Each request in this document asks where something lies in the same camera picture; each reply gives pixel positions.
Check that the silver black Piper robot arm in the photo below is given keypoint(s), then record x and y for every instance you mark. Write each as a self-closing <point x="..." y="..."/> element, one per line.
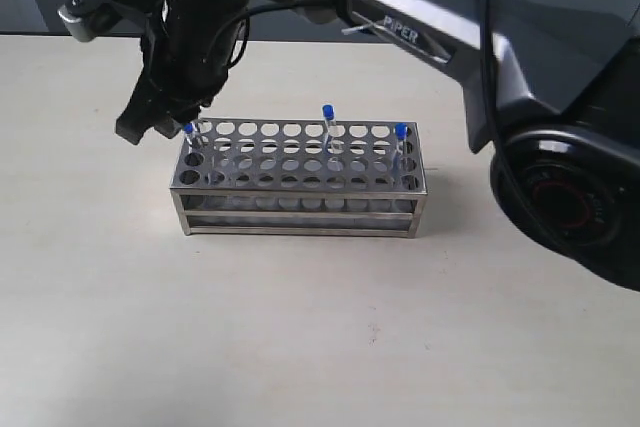
<point x="555" y="91"/>

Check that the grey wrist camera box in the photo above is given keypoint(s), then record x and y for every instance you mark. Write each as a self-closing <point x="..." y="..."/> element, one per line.
<point x="87" y="19"/>

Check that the stainless steel test tube rack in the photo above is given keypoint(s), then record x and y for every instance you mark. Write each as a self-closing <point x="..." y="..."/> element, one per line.
<point x="274" y="177"/>

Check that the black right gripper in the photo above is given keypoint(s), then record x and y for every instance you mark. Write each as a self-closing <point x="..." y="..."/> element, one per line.
<point x="186" y="51"/>

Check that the blue-capped tube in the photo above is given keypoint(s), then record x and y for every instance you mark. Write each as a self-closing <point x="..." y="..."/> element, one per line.
<point x="197" y="138"/>
<point x="187" y="129"/>
<point x="331" y="143"/>
<point x="401" y="150"/>

